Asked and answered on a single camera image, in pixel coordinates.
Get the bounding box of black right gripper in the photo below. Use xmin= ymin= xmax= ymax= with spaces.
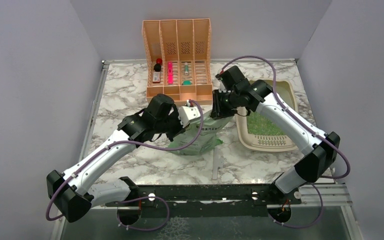
xmin=210 ymin=89 xmax=239 ymax=120

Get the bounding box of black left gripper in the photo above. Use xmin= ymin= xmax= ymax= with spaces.
xmin=155 ymin=108 xmax=191 ymax=142

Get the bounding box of green litter bag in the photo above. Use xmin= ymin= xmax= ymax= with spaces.
xmin=168 ymin=110 xmax=233 ymax=156

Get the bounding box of beige litter box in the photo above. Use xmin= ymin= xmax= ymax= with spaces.
xmin=235 ymin=79 xmax=300 ymax=153

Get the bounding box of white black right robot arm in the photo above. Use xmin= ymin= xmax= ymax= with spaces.
xmin=210 ymin=66 xmax=340 ymax=204

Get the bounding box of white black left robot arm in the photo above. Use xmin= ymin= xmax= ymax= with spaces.
xmin=45 ymin=93 xmax=201 ymax=223

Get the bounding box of red white small box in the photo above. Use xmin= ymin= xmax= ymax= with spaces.
xmin=152 ymin=71 xmax=161 ymax=84

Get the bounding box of green tape dispenser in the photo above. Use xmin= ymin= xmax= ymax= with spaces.
xmin=182 ymin=80 xmax=193 ymax=86

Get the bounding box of green white glue stick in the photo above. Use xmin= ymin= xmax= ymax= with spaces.
xmin=183 ymin=62 xmax=189 ymax=76

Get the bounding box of red and black stamp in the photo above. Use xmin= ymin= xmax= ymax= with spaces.
xmin=153 ymin=58 xmax=163 ymax=73

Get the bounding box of orange plastic file organizer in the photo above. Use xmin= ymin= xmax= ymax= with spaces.
xmin=141 ymin=18 xmax=213 ymax=106

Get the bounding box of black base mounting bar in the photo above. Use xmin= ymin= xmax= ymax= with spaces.
xmin=86 ymin=177 xmax=302 ymax=220

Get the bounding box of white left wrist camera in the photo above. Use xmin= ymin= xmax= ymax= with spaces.
xmin=177 ymin=99 xmax=201 ymax=129

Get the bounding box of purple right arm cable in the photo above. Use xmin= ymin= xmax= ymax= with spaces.
xmin=219 ymin=55 xmax=351 ymax=229

